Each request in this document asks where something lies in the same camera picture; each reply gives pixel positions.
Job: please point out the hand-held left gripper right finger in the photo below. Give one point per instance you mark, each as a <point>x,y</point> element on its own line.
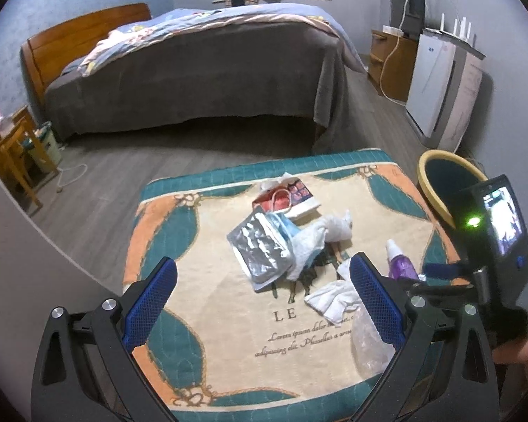
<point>376,299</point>

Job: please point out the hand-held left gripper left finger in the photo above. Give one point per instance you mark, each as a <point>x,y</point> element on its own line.
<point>152,299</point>

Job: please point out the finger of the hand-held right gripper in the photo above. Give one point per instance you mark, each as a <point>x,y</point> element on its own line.
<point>449,287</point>
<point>444,270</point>

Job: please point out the purple spray bottle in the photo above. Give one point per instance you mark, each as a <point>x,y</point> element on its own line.
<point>400,268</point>

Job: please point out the yellow rimmed green basin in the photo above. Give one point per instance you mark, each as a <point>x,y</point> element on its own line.
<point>444,180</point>

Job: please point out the blue face mask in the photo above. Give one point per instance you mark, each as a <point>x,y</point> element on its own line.
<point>286,228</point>

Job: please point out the red floral paper box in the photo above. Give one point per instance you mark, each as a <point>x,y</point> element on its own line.
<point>299,193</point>

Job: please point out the person's right forearm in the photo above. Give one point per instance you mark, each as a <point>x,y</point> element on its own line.
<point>523,351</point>

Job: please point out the clear plastic bag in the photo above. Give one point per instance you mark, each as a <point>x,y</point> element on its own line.
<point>369,343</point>

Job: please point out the crumpled white tissue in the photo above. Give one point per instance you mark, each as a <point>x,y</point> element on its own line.
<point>339,228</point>

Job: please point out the white plastic bag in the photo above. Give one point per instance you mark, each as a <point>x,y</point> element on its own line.
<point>308,246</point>

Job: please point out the silver foil pouch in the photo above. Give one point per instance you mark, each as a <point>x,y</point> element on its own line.
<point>255,250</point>

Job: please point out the white air purifier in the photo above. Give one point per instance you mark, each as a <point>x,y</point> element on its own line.
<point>431,83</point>

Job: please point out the small green white bin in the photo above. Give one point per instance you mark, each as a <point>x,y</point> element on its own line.
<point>46,147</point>

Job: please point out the wooden cabinet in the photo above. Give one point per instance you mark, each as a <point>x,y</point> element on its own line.
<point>398,70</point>

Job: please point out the wooden bedside table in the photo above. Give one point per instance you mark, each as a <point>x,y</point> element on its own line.
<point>9,149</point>

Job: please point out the white router with antennas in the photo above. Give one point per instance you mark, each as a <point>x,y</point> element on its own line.
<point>453,35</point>

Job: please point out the bed with grey cover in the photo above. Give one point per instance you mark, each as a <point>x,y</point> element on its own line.
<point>202,79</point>

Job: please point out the white power strip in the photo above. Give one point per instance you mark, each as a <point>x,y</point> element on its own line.
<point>392,30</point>

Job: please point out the black television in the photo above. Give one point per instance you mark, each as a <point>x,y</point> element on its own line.
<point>400,4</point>

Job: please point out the wooden headboard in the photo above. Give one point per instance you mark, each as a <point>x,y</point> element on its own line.
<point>66,30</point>

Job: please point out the blue printed quilt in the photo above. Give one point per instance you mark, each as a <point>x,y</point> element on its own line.
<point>246,13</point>

